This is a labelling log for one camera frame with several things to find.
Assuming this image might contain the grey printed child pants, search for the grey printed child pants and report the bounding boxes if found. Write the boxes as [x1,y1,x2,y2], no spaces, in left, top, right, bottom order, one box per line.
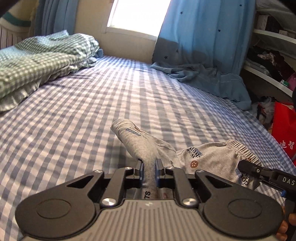
[111,119,262,200]

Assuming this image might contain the person's right hand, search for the person's right hand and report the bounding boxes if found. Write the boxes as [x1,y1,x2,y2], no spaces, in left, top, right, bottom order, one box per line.
[276,213,296,241]

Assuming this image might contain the red printed bag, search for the red printed bag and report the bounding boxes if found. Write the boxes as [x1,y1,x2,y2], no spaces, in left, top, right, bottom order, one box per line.
[271,102,296,165]

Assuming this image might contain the blue checked bed sheet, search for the blue checked bed sheet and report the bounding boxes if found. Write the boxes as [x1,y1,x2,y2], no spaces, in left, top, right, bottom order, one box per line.
[1,57,295,240]

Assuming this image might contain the white shelf rack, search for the white shelf rack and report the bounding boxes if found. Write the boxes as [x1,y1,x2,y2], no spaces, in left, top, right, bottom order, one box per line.
[243,9,295,97]

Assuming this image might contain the blue star curtain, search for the blue star curtain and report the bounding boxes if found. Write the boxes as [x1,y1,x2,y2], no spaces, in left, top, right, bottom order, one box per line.
[152,1,256,110]

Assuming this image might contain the green checked quilt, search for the green checked quilt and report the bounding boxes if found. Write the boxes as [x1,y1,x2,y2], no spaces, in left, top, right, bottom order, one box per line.
[1,30,102,113]

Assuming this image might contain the left blue curtain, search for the left blue curtain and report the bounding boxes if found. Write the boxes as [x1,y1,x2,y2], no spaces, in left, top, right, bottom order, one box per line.
[34,0,79,36]

